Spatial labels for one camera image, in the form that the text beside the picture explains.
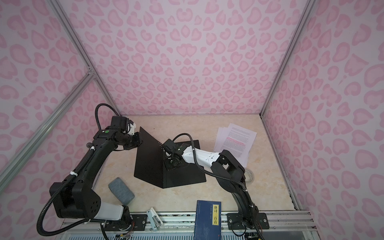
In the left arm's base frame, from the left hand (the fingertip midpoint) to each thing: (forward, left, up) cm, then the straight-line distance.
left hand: (144, 139), depth 82 cm
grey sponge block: (-24, +10, -17) cm, 31 cm away
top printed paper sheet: (+10, -58, -20) cm, 62 cm away
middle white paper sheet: (+16, -47, -19) cm, 54 cm away
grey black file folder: (-6, 0, -19) cm, 20 cm away
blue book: (-37, -34, -18) cm, 53 cm away
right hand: (-10, -12, -13) cm, 21 cm away
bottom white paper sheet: (+5, -47, -19) cm, 51 cm away
